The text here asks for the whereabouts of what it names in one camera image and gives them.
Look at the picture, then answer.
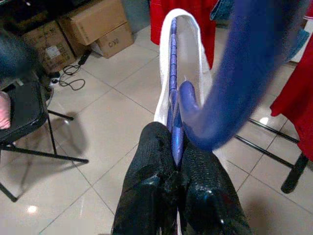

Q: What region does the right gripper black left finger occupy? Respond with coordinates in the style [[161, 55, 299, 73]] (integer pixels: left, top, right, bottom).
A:
[[111, 121, 179, 235]]

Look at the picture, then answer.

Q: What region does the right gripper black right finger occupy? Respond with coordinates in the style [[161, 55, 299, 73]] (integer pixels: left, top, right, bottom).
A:
[[178, 133, 253, 235]]

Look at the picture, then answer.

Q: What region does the blue plastic hanger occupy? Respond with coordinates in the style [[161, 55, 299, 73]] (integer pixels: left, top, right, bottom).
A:
[[167, 0, 304, 169]]

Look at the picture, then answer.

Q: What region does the white shirt with flag print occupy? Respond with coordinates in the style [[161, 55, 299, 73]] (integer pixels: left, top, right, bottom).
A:
[[153, 8, 235, 235]]

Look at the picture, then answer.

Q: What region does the plain red garment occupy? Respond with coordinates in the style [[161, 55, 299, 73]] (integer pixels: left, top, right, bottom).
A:
[[149, 0, 219, 71]]

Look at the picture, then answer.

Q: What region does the black metal clothes rack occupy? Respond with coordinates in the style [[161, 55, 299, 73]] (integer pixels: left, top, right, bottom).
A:
[[234, 117, 311, 194]]

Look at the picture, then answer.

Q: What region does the red shirt with thin stripes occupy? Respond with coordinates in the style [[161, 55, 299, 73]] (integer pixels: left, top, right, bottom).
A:
[[269, 60, 313, 163]]

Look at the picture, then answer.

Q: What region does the white power strip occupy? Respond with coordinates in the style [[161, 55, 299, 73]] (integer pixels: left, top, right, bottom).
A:
[[48, 72, 62, 86]]

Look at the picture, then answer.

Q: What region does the black folding chair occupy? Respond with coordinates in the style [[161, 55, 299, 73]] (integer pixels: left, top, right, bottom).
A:
[[0, 70, 89, 203]]

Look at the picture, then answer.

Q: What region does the black power adapter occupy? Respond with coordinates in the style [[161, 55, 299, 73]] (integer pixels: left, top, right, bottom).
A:
[[77, 50, 91, 66]]

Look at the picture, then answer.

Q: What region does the person in pink clothes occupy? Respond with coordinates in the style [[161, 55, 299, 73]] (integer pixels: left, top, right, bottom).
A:
[[0, 91, 12, 130]]

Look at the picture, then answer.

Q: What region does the large plain cardboard box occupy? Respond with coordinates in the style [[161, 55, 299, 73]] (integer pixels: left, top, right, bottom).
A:
[[58, 0, 130, 47]]

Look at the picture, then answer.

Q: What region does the cardboard box with white label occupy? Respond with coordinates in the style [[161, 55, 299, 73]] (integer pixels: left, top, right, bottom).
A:
[[21, 21, 77, 74]]

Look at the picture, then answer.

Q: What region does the black floor cable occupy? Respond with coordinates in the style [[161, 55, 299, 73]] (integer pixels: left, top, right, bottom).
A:
[[58, 64, 86, 92]]

